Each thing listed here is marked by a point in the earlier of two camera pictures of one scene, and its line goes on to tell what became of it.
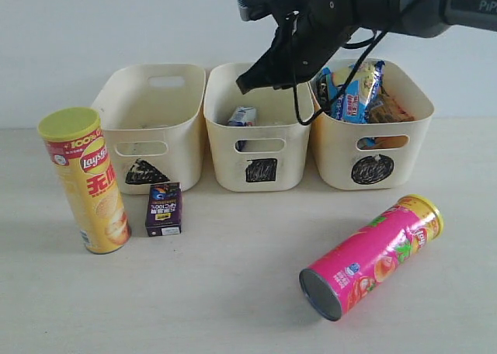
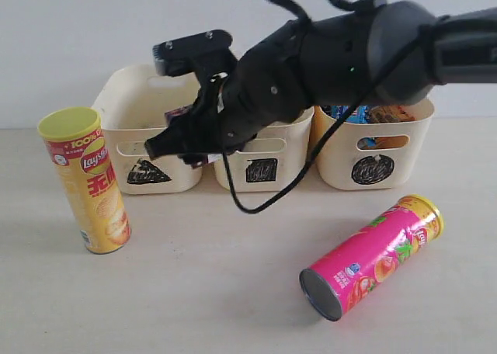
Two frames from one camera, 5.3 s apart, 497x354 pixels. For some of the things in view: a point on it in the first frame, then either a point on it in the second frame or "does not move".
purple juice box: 163,213 → 169,114
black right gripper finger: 292,77 → 194,159
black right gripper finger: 273,69 → 176,139
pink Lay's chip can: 331,285 does not move
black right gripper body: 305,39 → 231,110
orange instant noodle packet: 384,109 does not move
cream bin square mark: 259,137 does not move
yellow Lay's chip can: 74,139 does not move
